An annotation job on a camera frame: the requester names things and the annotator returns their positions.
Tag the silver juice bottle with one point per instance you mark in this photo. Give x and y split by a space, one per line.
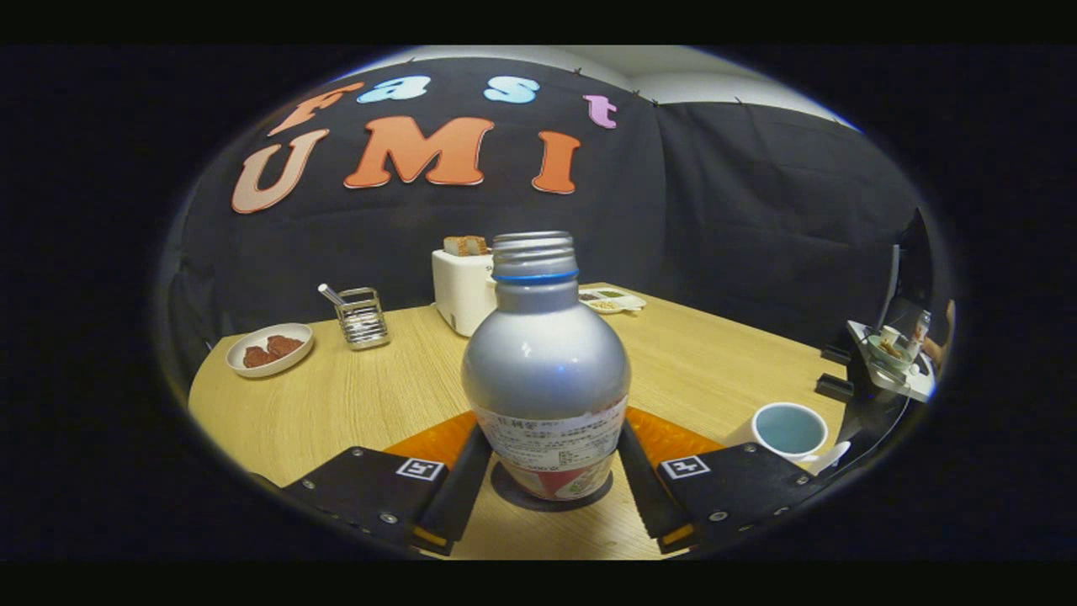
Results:
547 370

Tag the brown food piece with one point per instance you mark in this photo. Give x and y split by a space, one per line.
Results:
256 357
286 345

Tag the dark monitor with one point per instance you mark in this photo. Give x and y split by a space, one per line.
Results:
888 286

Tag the small bowl with food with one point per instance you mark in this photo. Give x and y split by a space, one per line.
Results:
888 352

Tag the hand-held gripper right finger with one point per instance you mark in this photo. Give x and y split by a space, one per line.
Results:
644 497

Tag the white divided dish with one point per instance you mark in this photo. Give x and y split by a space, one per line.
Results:
612 300

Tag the white round plate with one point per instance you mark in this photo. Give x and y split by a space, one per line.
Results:
290 362

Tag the wooden table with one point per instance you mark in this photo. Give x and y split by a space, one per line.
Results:
379 396

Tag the small red label bottle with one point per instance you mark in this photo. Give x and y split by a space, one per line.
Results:
920 330

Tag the grey side desk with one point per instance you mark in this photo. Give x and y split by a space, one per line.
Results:
900 383

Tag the white cup with blue inside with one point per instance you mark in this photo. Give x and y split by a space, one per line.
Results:
787 429

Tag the white toaster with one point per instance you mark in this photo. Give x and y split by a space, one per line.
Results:
458 295

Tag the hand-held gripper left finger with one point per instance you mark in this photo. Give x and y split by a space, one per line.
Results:
463 501

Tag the black table clamp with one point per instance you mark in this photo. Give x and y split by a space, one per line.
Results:
833 387
835 353

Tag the brown toast slice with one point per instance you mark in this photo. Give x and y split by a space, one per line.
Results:
465 246

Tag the dark brown round coaster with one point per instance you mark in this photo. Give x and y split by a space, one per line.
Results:
511 497

